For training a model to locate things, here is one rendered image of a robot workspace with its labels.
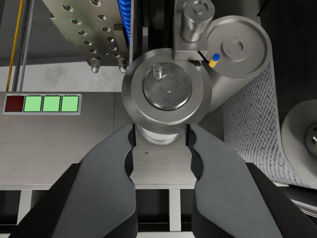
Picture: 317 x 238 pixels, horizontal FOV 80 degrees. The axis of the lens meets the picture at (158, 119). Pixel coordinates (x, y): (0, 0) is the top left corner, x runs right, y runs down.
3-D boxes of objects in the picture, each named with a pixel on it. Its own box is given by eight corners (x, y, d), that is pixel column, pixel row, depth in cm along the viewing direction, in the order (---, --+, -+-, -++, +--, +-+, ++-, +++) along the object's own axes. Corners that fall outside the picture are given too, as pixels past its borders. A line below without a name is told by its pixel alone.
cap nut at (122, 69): (127, 58, 65) (127, 70, 64) (129, 63, 68) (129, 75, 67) (116, 58, 65) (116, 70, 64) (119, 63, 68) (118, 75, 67)
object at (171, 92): (170, 118, 28) (132, 85, 29) (169, 121, 30) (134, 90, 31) (202, 83, 29) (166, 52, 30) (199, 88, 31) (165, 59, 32)
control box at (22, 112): (81, 93, 64) (79, 114, 62) (82, 94, 64) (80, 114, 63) (5, 93, 63) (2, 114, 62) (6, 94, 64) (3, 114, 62)
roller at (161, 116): (202, 53, 31) (205, 123, 29) (180, 99, 57) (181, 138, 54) (131, 53, 31) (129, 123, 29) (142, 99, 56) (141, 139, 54)
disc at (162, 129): (209, 47, 33) (215, 134, 30) (208, 49, 33) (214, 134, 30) (122, 47, 32) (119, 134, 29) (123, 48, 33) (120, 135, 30)
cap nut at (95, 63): (99, 58, 64) (98, 70, 64) (102, 63, 68) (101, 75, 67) (88, 58, 64) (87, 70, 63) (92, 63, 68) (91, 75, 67)
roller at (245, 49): (268, 15, 33) (276, 79, 31) (219, 75, 58) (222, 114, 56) (200, 14, 33) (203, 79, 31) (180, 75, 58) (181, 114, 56)
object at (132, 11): (134, -27, 36) (132, 64, 32) (142, 45, 59) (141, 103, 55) (131, -27, 36) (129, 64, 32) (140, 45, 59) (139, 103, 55)
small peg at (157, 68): (163, 71, 26) (154, 72, 26) (162, 79, 29) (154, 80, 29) (162, 62, 27) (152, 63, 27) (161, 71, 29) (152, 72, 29)
